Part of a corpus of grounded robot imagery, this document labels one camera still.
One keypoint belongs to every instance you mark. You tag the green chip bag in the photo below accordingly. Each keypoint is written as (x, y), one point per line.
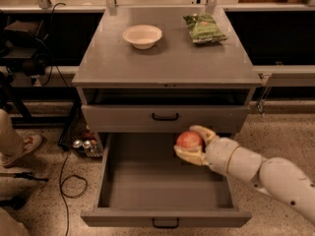
(203, 28)

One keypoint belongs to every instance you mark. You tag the red apple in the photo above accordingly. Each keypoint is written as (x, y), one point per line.
(189, 139)

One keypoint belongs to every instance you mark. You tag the black equipment stand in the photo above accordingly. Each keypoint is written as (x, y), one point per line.
(25, 51)

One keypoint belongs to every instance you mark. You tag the open grey middle drawer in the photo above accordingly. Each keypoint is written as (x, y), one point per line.
(144, 184)

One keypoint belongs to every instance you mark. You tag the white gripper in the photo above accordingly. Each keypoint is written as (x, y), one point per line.
(219, 155)

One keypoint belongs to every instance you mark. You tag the person leg beige trousers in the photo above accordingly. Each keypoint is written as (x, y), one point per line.
(11, 143)

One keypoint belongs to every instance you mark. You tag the grey drawer cabinet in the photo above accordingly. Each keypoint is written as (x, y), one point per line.
(173, 72)

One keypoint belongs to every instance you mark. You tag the black tool on floor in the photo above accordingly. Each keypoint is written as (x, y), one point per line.
(24, 175)

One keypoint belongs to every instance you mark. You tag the white bowl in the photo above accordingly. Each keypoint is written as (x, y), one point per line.
(142, 36)

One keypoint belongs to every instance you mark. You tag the wire basket with cans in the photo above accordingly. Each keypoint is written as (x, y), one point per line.
(78, 137)

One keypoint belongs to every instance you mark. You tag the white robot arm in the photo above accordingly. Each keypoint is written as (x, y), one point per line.
(275, 177)

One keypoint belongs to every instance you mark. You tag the closed grey top drawer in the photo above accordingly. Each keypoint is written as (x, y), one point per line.
(163, 119)

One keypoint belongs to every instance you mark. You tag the white sneaker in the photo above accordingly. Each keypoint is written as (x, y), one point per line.
(30, 144)

